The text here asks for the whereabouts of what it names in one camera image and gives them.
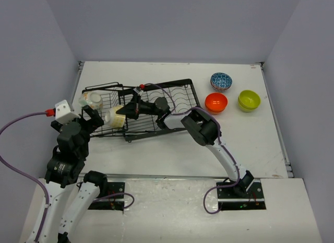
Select green bowl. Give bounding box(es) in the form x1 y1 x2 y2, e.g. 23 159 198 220
238 90 261 112

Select white bowl yellow dots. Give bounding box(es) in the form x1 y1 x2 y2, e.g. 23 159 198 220
105 105 126 129

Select white bowl leaf pattern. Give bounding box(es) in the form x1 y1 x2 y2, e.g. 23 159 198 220
78 91 103 111

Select blue patterned bowl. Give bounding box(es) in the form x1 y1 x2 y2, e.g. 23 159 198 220
210 72 233 92

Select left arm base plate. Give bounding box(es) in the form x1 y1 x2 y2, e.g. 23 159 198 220
87 181 126 214

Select black wire dish rack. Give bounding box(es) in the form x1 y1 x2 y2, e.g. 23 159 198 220
82 79 200 142

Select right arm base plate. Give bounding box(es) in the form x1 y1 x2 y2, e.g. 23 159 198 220
217 180 266 211

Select orange bowl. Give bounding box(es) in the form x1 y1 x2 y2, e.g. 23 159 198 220
205 92 229 114

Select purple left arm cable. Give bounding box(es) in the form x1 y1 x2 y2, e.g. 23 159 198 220
0 109 55 243

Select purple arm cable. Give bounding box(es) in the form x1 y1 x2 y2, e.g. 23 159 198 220
138 82 241 214
0 109 55 243

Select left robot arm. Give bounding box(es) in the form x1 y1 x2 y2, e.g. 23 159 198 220
27 101 109 242

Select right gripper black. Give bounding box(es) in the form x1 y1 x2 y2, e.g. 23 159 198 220
117 95 161 120

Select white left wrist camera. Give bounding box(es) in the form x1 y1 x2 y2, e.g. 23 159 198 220
55 100 80 124

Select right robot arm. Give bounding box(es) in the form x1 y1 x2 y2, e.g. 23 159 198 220
116 94 254 198

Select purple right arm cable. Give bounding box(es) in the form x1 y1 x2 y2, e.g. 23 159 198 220
138 82 241 214

